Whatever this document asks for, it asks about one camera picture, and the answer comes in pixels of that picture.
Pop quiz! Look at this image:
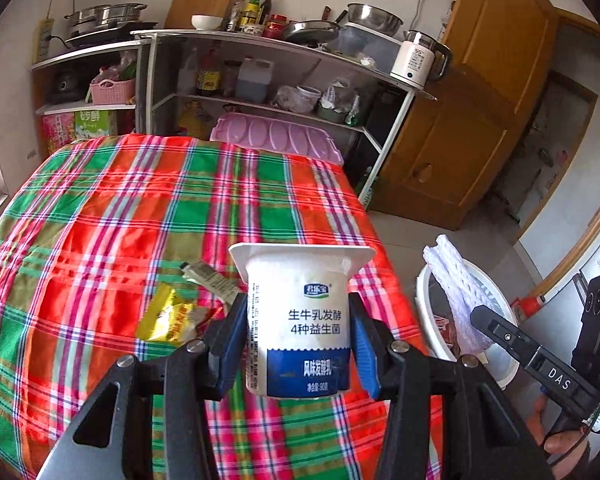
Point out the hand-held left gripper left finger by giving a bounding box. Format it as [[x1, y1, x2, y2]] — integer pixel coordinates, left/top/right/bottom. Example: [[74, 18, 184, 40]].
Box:
[[35, 291, 251, 480]]

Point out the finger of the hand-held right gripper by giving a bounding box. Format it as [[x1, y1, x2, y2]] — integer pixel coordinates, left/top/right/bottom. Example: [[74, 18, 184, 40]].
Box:
[[469, 304, 537, 369]]

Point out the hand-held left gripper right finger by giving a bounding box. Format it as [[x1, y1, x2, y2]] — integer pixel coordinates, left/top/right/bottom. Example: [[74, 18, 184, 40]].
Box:
[[348, 291, 556, 480]]

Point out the white foam fruit net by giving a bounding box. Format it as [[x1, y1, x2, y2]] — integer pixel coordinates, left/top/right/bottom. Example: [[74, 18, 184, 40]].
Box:
[[422, 232, 496, 361]]

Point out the white round trash bin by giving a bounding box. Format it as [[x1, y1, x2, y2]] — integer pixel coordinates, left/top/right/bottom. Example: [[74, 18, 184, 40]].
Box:
[[415, 259, 522, 391]]

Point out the white yogurt cup blue label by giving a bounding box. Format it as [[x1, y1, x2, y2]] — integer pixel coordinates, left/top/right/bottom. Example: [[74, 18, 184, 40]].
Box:
[[228, 242, 377, 400]]

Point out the person's right hand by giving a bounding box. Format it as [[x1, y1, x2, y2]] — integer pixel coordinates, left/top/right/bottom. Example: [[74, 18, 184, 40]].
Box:
[[542, 427, 591, 468]]

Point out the red plastic object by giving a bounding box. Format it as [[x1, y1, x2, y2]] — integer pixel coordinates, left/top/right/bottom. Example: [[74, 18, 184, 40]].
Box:
[[512, 296, 546, 318]]

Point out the yellow snack wrapper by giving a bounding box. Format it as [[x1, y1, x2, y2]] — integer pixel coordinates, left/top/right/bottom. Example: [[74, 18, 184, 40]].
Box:
[[135, 282, 221, 345]]

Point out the grey green sachet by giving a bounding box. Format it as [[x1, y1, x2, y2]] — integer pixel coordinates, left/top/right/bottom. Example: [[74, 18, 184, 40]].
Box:
[[180, 261, 241, 306]]

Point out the plaid tablecloth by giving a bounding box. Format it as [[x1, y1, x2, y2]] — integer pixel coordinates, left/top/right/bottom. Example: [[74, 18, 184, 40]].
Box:
[[0, 134, 443, 480]]

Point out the purple plastic tray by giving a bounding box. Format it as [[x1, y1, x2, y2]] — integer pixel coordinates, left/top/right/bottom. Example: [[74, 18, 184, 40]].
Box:
[[210, 112, 345, 165]]

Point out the yellow printed bag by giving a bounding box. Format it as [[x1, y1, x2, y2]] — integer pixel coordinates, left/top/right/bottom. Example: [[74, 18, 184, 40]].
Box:
[[177, 100, 213, 141]]

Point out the green basin with bags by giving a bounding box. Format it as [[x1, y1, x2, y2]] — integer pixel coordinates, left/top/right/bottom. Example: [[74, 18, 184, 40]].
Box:
[[316, 82, 361, 126]]

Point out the wooden door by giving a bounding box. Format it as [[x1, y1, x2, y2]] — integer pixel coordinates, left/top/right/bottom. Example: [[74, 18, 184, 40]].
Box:
[[367, 0, 561, 231]]

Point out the crumpled translucent plastic bag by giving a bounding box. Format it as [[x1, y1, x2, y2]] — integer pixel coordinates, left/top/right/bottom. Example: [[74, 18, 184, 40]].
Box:
[[271, 85, 306, 113]]

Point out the white plastic tub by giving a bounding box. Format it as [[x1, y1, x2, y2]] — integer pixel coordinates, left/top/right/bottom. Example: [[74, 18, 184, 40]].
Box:
[[296, 85, 322, 113]]

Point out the green printed box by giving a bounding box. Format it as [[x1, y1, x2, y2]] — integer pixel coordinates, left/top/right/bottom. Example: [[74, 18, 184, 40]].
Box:
[[74, 109, 118, 140]]

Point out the dark glass jar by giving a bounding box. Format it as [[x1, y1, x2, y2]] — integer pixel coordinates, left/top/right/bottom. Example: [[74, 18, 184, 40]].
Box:
[[222, 60, 242, 98]]

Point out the white plastic jerry can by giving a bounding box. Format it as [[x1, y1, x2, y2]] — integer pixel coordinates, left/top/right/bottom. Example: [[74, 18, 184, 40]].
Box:
[[236, 56, 275, 103]]

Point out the red cap yellow label bottle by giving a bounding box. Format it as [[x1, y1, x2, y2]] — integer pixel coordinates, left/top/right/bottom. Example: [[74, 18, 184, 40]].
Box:
[[196, 49, 222, 97]]

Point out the pink printed box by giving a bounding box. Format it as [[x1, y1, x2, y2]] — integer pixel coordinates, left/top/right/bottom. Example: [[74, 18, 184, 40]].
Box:
[[41, 112, 77, 158]]

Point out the tall clear plastic bottle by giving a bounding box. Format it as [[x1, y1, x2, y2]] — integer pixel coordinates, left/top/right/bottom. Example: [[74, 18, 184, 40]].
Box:
[[177, 50, 199, 95]]

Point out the white electric kettle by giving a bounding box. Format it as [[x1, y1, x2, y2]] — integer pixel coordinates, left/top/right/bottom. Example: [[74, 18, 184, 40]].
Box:
[[390, 30, 453, 92]]

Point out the pink woven plastic basket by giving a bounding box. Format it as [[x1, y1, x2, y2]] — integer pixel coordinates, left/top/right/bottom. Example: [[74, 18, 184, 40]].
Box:
[[89, 79, 137, 106]]

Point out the clear plastic storage box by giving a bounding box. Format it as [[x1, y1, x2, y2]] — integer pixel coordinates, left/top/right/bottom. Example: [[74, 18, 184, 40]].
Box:
[[337, 22, 403, 73]]

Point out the black round appliance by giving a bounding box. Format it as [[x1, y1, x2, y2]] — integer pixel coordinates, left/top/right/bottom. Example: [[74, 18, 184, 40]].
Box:
[[47, 67, 88, 106]]

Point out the white curved shelf unit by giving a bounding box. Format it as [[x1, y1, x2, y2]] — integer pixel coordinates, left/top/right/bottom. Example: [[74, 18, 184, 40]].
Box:
[[130, 29, 437, 206]]

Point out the steel wok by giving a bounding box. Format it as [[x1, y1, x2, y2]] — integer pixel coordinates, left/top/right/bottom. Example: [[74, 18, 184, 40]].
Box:
[[281, 20, 342, 46]]

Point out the red jar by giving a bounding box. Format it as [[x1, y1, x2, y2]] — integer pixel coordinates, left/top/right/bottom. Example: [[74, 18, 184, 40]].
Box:
[[264, 14, 288, 38]]

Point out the small white shelf unit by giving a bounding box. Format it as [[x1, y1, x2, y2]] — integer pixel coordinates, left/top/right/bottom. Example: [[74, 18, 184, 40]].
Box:
[[30, 40, 148, 161]]

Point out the stainless steel bowl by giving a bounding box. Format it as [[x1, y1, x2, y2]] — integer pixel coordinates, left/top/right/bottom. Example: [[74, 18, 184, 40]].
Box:
[[346, 3, 404, 37]]

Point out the black induction cooker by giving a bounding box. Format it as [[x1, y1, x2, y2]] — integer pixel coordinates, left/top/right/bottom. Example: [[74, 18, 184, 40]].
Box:
[[62, 21, 158, 48]]

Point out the steel steamer pot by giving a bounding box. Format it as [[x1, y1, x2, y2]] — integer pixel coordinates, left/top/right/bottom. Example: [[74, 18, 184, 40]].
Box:
[[62, 3, 148, 38]]

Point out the yellowed power strip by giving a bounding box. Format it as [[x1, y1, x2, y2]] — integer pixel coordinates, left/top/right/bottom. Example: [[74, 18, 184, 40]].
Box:
[[34, 19, 55, 63]]

